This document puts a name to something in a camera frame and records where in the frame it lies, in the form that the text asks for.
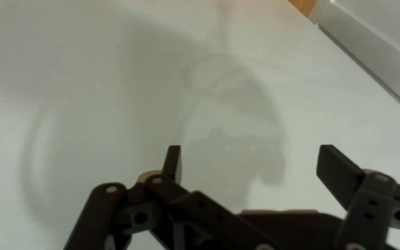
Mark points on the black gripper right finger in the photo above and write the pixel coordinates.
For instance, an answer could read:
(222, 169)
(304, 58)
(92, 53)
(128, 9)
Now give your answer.
(340, 171)

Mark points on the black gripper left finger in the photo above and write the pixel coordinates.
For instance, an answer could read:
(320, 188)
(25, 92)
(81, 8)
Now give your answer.
(172, 162)

